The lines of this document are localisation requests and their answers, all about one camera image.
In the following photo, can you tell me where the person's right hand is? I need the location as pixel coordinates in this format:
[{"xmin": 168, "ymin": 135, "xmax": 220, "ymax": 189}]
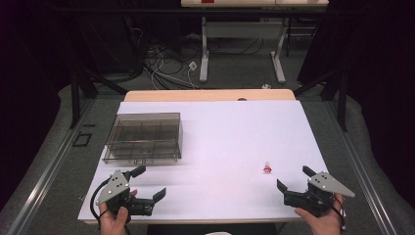
[{"xmin": 294, "ymin": 193, "xmax": 346, "ymax": 235}]

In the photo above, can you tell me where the white table sheet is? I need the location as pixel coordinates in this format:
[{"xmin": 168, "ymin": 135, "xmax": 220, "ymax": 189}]
[{"xmin": 77, "ymin": 100, "xmax": 330, "ymax": 223}]

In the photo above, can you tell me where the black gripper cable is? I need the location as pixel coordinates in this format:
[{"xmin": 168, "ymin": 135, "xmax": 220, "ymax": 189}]
[
  {"xmin": 332, "ymin": 195, "xmax": 347, "ymax": 233},
  {"xmin": 89, "ymin": 176, "xmax": 113, "ymax": 227}
]

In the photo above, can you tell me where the person's left hand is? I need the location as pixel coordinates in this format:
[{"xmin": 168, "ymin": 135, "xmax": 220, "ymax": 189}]
[{"xmin": 98, "ymin": 189, "xmax": 139, "ymax": 235}]

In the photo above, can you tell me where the black horizontal bar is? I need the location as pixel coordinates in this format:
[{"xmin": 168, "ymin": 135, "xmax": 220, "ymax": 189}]
[{"xmin": 48, "ymin": 7, "xmax": 331, "ymax": 15}]

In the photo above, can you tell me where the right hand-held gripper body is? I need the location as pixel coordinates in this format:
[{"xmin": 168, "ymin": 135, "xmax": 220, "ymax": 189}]
[{"xmin": 284, "ymin": 171, "xmax": 356, "ymax": 218}]

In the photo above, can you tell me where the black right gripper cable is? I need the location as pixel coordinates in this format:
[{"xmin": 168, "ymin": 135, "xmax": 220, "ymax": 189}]
[{"xmin": 332, "ymin": 195, "xmax": 347, "ymax": 233}]

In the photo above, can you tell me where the bundle of floor cables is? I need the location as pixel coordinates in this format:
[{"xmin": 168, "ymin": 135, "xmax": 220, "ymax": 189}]
[{"xmin": 128, "ymin": 19, "xmax": 266, "ymax": 91}]

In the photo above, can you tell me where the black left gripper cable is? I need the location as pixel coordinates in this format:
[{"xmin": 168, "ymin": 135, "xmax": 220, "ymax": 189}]
[{"xmin": 89, "ymin": 176, "xmax": 113, "ymax": 227}]

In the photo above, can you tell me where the aluminium floor rail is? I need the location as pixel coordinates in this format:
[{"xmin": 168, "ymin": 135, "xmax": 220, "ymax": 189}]
[
  {"xmin": 324, "ymin": 100, "xmax": 398, "ymax": 235},
  {"xmin": 5, "ymin": 97, "xmax": 96, "ymax": 235}
]

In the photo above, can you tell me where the light wooden table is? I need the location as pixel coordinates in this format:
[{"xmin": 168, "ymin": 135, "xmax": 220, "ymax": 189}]
[{"xmin": 123, "ymin": 89, "xmax": 297, "ymax": 103}]

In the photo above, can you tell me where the black metal stand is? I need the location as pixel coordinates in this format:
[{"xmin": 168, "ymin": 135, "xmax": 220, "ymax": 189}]
[
  {"xmin": 293, "ymin": 68, "xmax": 348, "ymax": 133},
  {"xmin": 69, "ymin": 63, "xmax": 129, "ymax": 129}
]

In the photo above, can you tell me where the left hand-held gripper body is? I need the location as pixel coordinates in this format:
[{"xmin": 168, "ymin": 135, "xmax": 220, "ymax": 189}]
[{"xmin": 95, "ymin": 168, "xmax": 155, "ymax": 223}]

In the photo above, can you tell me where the clear plastic compartment box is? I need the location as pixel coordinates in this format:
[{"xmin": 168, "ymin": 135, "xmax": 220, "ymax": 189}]
[{"xmin": 102, "ymin": 112, "xmax": 183, "ymax": 165}]

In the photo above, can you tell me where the white desk with metal legs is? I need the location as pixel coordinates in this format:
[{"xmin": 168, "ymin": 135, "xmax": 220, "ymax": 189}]
[{"xmin": 180, "ymin": 0, "xmax": 330, "ymax": 84}]

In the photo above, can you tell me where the dark curtain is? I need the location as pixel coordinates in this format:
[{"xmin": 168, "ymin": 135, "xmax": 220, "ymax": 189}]
[
  {"xmin": 0, "ymin": 0, "xmax": 145, "ymax": 210},
  {"xmin": 297, "ymin": 0, "xmax": 415, "ymax": 210}
]

